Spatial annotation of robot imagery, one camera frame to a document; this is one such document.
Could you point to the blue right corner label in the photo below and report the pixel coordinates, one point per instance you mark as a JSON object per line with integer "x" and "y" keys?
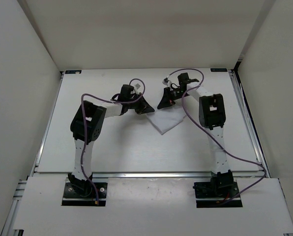
{"x": 218, "y": 70}

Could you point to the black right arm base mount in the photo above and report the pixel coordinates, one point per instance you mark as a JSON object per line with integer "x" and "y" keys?
{"x": 220, "y": 191}

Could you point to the white fabric skirt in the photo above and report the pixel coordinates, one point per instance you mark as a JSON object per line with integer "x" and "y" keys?
{"x": 166, "y": 119}

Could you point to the blue left corner label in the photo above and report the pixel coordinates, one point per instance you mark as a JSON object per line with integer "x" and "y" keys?
{"x": 73, "y": 71}

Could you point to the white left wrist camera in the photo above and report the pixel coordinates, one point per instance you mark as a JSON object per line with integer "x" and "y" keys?
{"x": 137, "y": 86}

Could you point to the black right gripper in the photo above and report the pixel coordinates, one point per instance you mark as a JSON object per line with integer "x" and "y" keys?
{"x": 167, "y": 100}

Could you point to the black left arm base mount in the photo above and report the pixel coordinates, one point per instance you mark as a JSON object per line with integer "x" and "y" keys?
{"x": 82, "y": 193}

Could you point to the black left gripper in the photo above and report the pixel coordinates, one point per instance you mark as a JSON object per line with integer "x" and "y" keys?
{"x": 144, "y": 107}

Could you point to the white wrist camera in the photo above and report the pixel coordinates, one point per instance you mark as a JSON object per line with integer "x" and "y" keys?
{"x": 167, "y": 82}
{"x": 137, "y": 86}

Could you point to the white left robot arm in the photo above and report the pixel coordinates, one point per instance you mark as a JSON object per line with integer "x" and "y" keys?
{"x": 88, "y": 121}

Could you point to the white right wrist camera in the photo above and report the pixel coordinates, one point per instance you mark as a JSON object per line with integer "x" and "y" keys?
{"x": 167, "y": 82}

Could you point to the blue corner label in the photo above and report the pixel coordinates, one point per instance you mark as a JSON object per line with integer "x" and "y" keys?
{"x": 218, "y": 70}
{"x": 73, "y": 71}

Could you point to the aluminium left front frame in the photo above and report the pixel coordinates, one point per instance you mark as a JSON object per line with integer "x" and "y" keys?
{"x": 8, "y": 228}

